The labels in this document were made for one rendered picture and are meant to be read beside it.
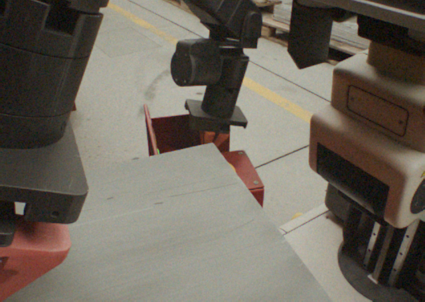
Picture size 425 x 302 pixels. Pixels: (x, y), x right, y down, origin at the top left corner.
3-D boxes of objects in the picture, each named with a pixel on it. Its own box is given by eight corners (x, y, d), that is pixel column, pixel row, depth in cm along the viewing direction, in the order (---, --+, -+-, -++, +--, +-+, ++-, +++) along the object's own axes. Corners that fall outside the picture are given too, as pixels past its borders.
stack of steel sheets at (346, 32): (422, 36, 315) (427, 20, 309) (374, 54, 284) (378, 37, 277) (320, 8, 383) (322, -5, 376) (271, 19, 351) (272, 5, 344)
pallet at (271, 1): (281, 12, 419) (282, -1, 411) (214, 25, 385) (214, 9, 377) (218, -11, 505) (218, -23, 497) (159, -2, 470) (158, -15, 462)
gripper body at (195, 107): (182, 107, 74) (192, 69, 70) (236, 114, 77) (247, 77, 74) (189, 125, 69) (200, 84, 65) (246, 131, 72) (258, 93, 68)
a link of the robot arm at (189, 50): (265, 12, 63) (228, 8, 69) (206, 6, 56) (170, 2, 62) (254, 89, 67) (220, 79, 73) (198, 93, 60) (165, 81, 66)
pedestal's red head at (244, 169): (260, 241, 69) (269, 154, 59) (165, 259, 66) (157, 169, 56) (228, 172, 85) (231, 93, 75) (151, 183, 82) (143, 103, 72)
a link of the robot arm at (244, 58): (258, 54, 66) (236, 42, 70) (226, 54, 62) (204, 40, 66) (246, 93, 70) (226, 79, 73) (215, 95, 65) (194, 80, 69)
